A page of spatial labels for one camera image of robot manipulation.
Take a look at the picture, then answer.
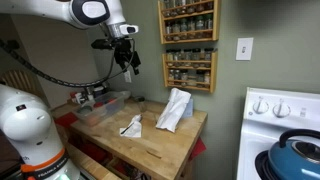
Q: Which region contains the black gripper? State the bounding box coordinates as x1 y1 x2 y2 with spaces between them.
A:
113 38 142 76

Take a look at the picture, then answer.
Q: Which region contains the blue plastic cup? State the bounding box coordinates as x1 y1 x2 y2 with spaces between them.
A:
105 98 122 113

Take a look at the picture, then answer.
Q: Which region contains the clear plastic case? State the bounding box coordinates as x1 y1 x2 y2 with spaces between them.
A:
72 90 132 127

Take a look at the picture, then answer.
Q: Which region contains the glass jar with black lid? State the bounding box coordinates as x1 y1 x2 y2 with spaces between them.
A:
134 95 148 114

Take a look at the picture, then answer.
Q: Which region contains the glass spice jar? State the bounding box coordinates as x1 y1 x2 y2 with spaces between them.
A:
172 19 181 42
174 69 182 86
180 69 189 87
187 17 197 40
203 70 212 89
204 13 214 39
183 48 193 68
180 18 189 41
191 48 202 69
195 15 205 40
165 21 174 42
174 49 184 68
167 69 176 86
203 47 214 69
166 49 176 68

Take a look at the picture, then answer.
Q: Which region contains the white cloth towel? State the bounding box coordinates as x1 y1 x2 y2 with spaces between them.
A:
155 87 192 134

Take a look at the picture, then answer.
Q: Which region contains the white paper napkin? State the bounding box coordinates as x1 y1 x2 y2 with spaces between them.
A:
119 114 143 139

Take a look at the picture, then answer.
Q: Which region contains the teal round lid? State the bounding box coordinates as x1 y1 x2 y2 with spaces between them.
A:
77 105 95 115

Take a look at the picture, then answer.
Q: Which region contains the wooden spice rack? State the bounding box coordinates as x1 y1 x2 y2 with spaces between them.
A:
157 0 222 45
161 49 219 94

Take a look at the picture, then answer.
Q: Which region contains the light blue box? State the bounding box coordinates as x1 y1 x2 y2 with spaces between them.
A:
181 97 195 119

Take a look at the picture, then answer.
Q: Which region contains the wooden butcher block cart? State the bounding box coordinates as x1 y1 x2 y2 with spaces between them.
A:
49 98 209 180

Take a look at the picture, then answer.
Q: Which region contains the red mat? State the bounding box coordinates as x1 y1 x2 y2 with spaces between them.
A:
54 111 80 129

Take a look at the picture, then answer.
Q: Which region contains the red cloth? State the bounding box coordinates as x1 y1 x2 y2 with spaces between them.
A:
189 136 208 162

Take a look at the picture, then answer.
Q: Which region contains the wooden chair back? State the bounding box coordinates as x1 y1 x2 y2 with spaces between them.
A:
0 69 42 98

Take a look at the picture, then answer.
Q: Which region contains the white stove knob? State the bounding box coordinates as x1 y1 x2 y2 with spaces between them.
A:
272 98 292 119
252 96 270 115

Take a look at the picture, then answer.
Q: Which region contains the white stove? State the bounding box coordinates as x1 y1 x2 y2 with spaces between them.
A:
236 87 320 180

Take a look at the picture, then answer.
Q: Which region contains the black stove burner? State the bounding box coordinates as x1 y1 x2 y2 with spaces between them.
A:
254 149 276 180

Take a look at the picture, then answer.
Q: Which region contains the white wall outlet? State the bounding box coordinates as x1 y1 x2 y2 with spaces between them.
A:
123 69 133 84

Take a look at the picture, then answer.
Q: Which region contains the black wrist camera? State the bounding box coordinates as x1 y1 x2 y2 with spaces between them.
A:
90 38 116 51

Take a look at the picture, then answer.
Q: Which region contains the black handled spoon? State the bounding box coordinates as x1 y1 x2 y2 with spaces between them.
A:
120 114 144 135

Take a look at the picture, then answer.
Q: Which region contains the black corrugated cable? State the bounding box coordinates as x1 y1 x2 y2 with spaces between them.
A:
0 38 112 88

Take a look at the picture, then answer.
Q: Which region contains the white light switch plate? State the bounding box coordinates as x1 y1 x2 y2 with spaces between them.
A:
235 37 255 62

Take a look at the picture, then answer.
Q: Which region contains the blue pot with black handle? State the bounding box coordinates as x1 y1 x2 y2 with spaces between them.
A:
267 128 320 180

